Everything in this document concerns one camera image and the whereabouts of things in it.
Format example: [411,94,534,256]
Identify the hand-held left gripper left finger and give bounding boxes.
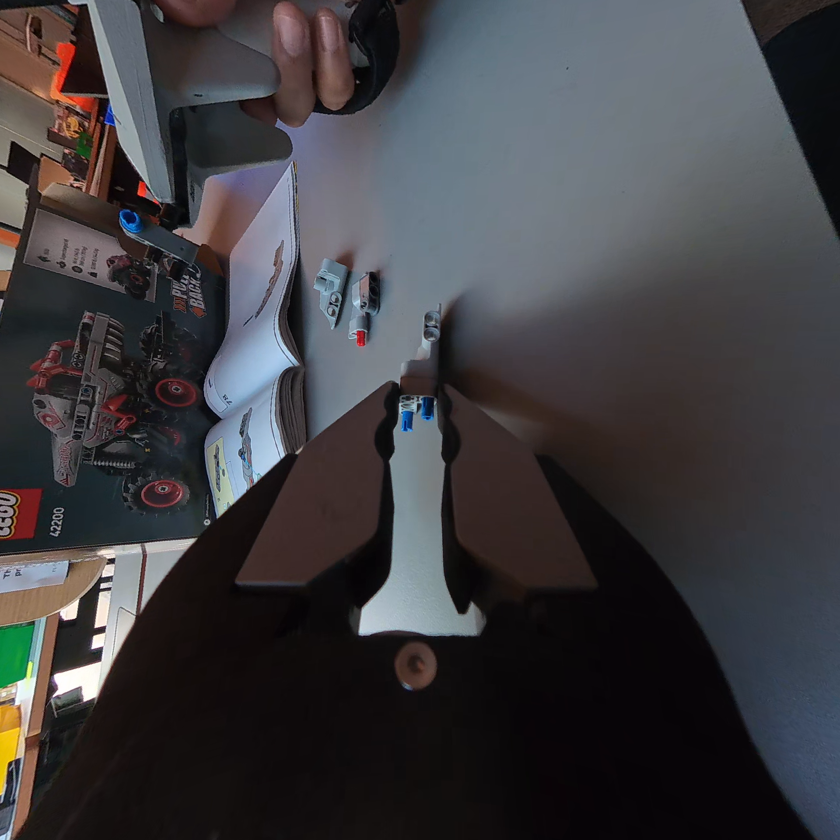
[235,382,398,634]

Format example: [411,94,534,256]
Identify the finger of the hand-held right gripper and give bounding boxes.
[161,104,294,228]
[69,0,283,204]

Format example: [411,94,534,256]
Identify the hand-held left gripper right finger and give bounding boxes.
[438,384,598,631]

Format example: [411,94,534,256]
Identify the dark grey lego beam blue pin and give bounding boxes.
[118,209,202,265]

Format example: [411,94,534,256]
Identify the grey lego assembly blue pins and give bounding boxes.
[398,303,444,434]

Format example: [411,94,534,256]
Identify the light grey lego panel piece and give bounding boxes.
[315,258,350,329]

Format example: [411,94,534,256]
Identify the grey lego piece red pin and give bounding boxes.
[348,269,383,348]

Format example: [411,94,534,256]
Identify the lego instruction booklet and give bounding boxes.
[203,161,308,521]

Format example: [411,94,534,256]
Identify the monster truck lego box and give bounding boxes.
[0,180,228,557]

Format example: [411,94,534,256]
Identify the person's right hand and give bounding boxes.
[154,0,368,129]

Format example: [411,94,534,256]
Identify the storage shelf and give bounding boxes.
[0,0,119,204]

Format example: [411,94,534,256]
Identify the white paper label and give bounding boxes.
[0,561,70,595]

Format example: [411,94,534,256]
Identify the round wooden table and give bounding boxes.
[0,556,109,629]

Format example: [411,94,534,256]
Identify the green panel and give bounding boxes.
[0,620,37,690]

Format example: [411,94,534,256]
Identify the yellow box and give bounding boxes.
[0,703,25,809]

